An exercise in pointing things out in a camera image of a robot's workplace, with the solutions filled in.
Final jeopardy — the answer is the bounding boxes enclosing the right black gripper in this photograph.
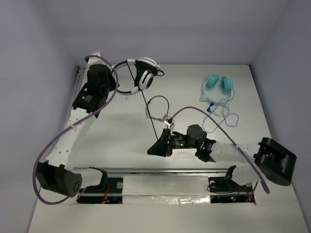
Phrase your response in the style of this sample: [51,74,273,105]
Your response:
[148,129,199,157]

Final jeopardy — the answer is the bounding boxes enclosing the white black over-ear headphones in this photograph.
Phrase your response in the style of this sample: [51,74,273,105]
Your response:
[114,57,165,96]

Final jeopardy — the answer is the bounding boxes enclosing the black braided headphone cable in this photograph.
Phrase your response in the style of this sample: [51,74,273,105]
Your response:
[126,60,171,141]

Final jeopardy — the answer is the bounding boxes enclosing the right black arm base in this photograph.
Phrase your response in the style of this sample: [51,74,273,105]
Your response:
[207,166,256,204]

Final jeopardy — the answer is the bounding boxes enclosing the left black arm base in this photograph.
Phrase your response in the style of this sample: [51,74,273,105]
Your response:
[76,167,123,204]

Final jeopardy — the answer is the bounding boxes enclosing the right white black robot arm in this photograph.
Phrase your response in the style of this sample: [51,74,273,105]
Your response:
[147,125,297,191]

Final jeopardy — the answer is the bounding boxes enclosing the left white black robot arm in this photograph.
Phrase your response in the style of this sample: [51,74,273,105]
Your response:
[32,64,119,205]

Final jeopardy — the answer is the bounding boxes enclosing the teal white cat-ear headphones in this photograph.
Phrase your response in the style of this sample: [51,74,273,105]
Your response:
[199,74,235,109]

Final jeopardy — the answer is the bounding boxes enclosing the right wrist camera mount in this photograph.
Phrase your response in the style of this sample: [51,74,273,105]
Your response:
[160,114,175,131]

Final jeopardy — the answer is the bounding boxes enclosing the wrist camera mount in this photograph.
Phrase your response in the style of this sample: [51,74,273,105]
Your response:
[85,50,103,67]
[160,114,175,131]

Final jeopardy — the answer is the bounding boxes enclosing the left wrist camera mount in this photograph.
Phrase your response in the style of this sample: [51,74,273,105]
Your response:
[85,50,103,67]

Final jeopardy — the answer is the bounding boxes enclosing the silver foil covered rail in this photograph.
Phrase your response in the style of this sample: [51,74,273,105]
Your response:
[75,166,258,206]

